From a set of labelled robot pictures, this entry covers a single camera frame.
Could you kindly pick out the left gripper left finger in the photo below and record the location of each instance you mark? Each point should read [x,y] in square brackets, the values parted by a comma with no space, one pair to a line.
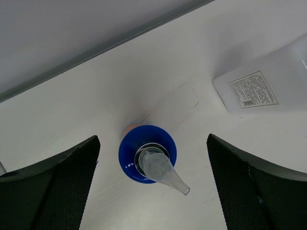
[50,194]

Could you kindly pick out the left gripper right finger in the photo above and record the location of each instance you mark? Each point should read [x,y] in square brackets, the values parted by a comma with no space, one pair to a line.
[256,194]

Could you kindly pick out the orange pump bottle blue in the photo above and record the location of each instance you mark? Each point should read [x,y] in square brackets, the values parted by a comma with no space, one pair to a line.
[147,154]

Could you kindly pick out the clear bottle black cap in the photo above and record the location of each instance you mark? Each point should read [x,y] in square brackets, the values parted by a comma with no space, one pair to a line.
[275,82]

